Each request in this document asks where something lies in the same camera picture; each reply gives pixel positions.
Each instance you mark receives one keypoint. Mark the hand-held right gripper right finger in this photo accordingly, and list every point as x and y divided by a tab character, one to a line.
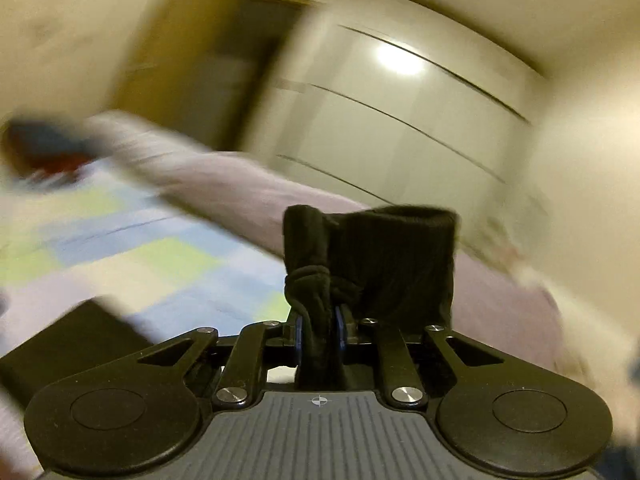
341	332

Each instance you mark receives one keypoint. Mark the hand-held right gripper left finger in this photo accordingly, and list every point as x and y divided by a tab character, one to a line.
298	340

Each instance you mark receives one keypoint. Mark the black ribbed knit garment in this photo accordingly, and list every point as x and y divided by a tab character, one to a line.
395	260

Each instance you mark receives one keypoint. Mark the checked blue green bed sheet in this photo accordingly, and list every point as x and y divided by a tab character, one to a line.
150	270

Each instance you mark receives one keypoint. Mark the striped white duvet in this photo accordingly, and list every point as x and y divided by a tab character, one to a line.
165	160

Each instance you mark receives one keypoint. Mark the white wardrobe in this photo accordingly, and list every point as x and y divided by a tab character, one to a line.
400	110

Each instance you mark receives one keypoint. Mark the dark cloth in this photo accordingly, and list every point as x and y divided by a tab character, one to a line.
45	142

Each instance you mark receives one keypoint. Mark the dark doorway frame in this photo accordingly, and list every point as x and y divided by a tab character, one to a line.
250	60

